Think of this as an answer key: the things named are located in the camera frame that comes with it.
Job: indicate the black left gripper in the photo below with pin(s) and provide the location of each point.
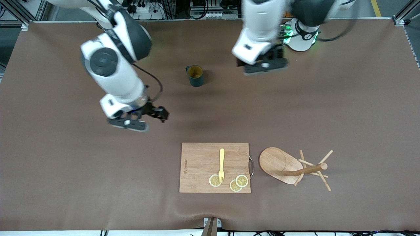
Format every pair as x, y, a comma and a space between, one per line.
277, 53

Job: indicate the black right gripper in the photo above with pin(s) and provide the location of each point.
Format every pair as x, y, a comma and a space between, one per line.
151, 110

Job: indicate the dark green ribbed cup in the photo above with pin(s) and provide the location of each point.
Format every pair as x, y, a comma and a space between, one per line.
197, 80

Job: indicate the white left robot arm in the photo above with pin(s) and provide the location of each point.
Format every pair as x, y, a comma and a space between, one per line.
259, 26

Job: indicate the wooden mug tree rack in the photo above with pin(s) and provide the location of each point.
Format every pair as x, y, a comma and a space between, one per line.
274, 160

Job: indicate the wooden cutting board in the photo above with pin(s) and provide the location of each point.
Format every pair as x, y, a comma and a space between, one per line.
197, 164

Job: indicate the grey electronics box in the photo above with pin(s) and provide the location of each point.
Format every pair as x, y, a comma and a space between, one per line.
213, 14

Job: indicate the yellow plastic fork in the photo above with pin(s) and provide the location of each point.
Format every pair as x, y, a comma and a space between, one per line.
222, 157

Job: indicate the lemon slice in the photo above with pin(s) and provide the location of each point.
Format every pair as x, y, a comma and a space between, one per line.
213, 181
234, 186
242, 180

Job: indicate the brown table mat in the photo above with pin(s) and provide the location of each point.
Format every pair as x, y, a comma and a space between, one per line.
98, 180

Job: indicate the white power strip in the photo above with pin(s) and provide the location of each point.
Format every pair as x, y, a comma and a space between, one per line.
147, 8

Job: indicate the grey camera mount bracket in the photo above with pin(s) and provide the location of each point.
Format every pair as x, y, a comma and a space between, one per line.
211, 227

